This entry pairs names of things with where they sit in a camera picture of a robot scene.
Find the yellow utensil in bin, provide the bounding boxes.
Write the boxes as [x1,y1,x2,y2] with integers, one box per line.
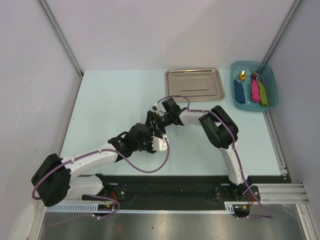
[238,70,247,82]

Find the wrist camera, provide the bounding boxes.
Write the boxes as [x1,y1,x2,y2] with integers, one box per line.
[152,134,168,152]
[151,102,162,114]

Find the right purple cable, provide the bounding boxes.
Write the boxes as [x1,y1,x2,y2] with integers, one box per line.
[152,94,273,218]

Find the teal plastic bin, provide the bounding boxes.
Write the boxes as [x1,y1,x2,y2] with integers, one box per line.
[230,60,278,112]

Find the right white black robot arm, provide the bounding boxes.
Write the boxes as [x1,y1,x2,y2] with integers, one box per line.
[145,97,250,201]

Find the stainless steel tray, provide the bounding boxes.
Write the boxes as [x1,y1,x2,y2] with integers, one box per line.
[165,68,225,103]

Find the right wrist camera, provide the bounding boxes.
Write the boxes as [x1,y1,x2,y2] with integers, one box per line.
[151,102,162,114]

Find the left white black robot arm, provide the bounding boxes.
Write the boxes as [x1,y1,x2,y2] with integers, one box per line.
[31,123,163,207]

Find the green rolled napkin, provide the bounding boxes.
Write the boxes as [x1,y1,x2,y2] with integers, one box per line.
[257,80,269,107]

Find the pink rolled napkin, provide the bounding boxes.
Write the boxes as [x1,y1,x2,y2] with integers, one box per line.
[251,78,261,103]

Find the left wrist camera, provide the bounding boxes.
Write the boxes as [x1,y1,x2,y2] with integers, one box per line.
[152,134,168,152]

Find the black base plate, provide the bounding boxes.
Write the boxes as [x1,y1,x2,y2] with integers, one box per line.
[72,174,261,211]

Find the blue rolled napkin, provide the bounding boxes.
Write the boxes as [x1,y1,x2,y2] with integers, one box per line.
[234,79,246,104]

